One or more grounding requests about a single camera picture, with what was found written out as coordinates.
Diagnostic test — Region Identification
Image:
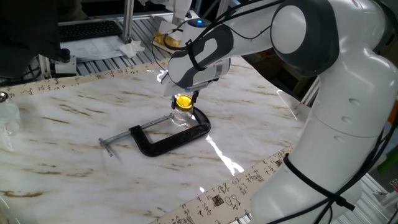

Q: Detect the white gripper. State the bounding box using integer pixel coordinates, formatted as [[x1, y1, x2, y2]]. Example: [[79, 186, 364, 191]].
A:
[[161, 72, 201, 110]]

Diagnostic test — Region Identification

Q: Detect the gold metal jar lid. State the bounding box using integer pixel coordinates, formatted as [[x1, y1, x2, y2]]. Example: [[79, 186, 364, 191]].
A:
[[175, 94, 195, 112]]

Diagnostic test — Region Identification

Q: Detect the small clear glass jar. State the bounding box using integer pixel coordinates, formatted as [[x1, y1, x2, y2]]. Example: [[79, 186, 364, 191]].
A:
[[171, 108, 194, 127]]

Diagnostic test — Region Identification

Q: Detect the empty clear jar silver lid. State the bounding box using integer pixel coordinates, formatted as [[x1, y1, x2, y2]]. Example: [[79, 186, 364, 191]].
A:
[[0, 91, 22, 138]]

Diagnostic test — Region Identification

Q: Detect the black C-clamp with steel screw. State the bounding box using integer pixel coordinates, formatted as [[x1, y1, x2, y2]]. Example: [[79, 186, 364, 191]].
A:
[[98, 106, 212, 157]]

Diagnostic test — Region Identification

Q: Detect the gold packet with white paper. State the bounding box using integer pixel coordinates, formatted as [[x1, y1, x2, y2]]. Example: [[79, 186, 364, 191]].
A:
[[151, 21, 185, 49]]

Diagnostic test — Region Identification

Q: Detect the crumpled white tissue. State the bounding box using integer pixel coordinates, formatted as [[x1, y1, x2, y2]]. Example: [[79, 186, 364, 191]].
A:
[[119, 39, 146, 59]]

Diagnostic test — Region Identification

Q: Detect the stack of printed papers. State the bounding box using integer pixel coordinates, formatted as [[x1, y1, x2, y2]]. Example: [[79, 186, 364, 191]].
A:
[[60, 35, 131, 63]]

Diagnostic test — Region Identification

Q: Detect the beige calligraphy paper sheet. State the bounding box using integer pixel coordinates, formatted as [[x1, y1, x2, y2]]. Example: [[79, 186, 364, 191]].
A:
[[0, 57, 295, 224]]

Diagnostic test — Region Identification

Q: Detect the black computer keyboard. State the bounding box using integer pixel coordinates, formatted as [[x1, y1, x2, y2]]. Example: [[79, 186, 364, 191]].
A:
[[58, 20, 124, 43]]

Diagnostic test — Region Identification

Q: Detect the white block with black knob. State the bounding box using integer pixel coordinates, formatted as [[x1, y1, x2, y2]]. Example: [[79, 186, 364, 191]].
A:
[[49, 48, 78, 77]]

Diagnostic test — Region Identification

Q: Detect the marble pattern plastic sheet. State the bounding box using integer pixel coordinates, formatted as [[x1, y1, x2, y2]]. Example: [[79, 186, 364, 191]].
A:
[[0, 54, 312, 224]]

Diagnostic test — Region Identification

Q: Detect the green object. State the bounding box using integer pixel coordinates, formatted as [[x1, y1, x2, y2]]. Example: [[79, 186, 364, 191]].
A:
[[377, 154, 398, 177]]

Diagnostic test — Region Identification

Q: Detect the aluminium frame post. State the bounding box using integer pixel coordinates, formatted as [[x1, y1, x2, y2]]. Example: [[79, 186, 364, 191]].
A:
[[301, 76, 321, 108], [37, 54, 52, 80], [122, 0, 135, 44]]

